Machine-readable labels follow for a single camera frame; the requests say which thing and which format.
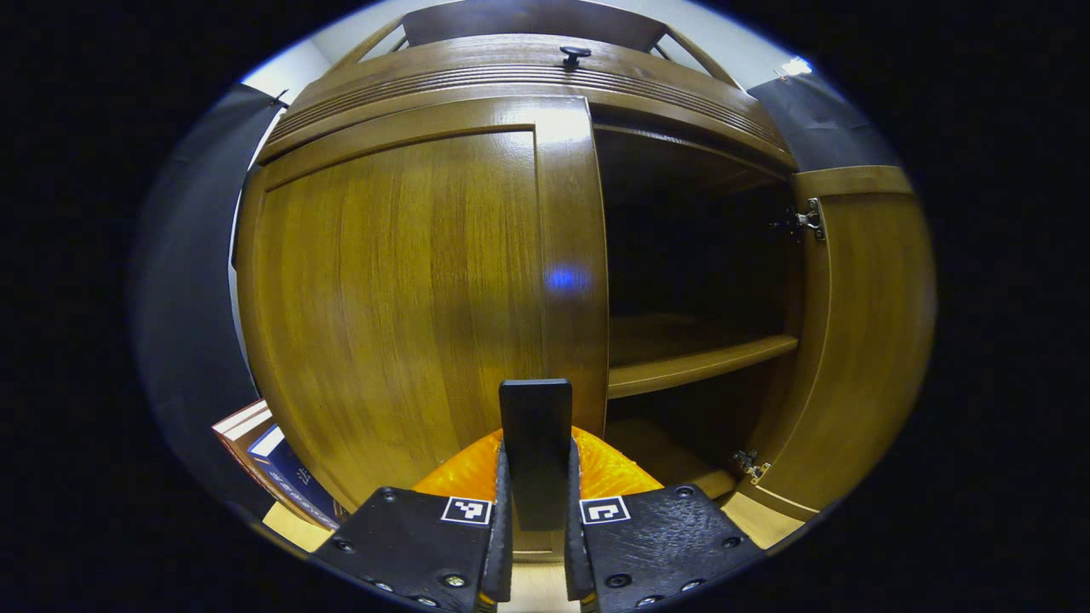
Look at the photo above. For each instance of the metal door hinge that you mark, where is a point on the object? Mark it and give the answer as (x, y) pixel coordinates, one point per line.
(807, 220)
(749, 464)

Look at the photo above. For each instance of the wooden double-door shoe cabinet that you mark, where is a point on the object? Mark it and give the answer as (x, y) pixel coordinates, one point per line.
(528, 81)

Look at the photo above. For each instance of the wooden inner shelf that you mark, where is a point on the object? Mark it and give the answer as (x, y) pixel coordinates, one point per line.
(681, 362)

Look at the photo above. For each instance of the black round drawer knob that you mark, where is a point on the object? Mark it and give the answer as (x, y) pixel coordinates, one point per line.
(576, 55)

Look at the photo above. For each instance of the wooden cabinet door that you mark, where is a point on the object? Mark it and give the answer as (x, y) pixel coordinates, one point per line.
(860, 340)
(383, 298)

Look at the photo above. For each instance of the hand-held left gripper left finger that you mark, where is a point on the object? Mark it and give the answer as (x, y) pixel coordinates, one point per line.
(417, 545)

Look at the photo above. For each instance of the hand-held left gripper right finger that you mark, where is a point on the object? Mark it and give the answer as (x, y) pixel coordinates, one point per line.
(656, 545)

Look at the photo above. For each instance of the dark blue book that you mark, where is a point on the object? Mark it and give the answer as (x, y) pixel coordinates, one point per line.
(294, 477)

